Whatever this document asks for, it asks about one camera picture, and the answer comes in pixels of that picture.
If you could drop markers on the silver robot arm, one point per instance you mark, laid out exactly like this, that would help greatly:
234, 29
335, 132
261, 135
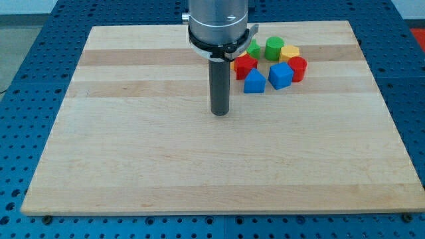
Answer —
218, 21

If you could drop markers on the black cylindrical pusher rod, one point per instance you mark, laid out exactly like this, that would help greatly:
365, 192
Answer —
219, 85

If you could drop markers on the blue triangle block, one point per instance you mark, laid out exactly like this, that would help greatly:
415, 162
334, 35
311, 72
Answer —
254, 82

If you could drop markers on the red star block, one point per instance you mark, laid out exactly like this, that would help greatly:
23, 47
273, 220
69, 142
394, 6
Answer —
243, 65

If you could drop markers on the wooden board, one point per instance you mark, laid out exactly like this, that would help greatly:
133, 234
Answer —
135, 134

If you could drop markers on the blue cube block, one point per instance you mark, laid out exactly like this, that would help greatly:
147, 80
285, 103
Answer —
280, 75

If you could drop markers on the green star block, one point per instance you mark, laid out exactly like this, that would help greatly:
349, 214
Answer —
254, 49

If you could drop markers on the green cylinder block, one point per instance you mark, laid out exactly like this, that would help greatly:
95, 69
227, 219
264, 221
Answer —
273, 48

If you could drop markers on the yellow hexagon block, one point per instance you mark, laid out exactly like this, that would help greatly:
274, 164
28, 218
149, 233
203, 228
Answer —
287, 52

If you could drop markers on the red cylinder block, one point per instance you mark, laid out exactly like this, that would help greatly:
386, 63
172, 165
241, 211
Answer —
299, 65

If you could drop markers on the blue perforated table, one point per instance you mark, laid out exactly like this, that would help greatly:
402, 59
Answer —
32, 101

